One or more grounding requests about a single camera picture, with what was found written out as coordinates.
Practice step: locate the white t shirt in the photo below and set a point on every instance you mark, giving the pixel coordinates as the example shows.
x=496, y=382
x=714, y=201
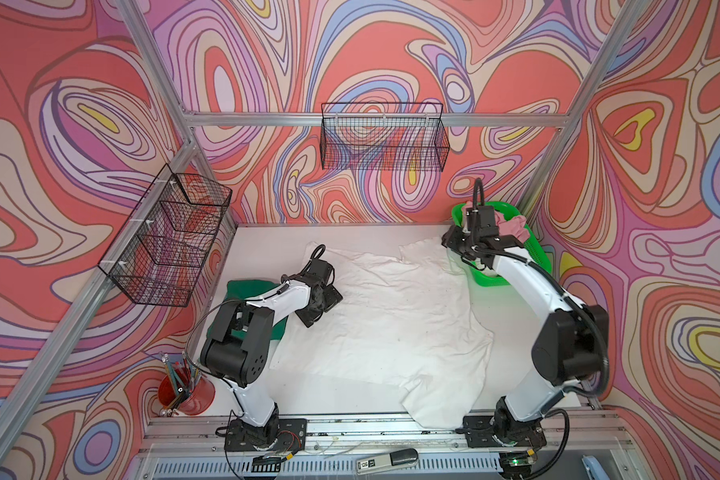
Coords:
x=404, y=321

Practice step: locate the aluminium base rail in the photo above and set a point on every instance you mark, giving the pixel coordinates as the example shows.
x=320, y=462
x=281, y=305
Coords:
x=355, y=433

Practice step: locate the left black wire basket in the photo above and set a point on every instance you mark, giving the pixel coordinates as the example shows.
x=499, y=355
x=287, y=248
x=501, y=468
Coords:
x=159, y=254

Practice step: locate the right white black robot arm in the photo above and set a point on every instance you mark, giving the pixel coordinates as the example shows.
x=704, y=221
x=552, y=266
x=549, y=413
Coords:
x=570, y=353

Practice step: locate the grey black handheld device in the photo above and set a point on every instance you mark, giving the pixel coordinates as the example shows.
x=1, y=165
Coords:
x=388, y=461

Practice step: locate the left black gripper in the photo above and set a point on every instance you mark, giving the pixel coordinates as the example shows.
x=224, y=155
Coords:
x=333, y=295

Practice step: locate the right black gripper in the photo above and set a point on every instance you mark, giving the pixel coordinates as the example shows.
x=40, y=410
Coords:
x=452, y=240

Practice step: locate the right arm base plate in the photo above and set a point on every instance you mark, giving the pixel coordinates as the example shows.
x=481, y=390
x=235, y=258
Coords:
x=480, y=429

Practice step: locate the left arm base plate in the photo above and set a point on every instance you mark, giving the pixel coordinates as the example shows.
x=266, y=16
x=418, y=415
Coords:
x=288, y=433

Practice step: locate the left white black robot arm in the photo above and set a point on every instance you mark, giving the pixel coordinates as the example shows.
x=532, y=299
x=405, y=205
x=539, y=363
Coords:
x=238, y=341

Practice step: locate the red pen cup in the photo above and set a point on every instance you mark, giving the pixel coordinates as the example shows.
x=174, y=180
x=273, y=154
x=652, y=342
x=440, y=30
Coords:
x=185, y=389

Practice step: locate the folded green t shirt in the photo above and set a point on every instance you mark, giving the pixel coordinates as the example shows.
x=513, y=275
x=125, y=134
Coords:
x=244, y=289

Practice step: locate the black wire basket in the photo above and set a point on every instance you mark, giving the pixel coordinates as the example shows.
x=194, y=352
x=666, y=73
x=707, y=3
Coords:
x=383, y=136
x=159, y=254

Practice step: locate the back black wire basket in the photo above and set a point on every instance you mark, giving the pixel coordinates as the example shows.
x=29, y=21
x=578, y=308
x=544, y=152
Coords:
x=383, y=136

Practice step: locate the pink t shirt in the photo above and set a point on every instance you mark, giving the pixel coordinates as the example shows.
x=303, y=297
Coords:
x=515, y=226

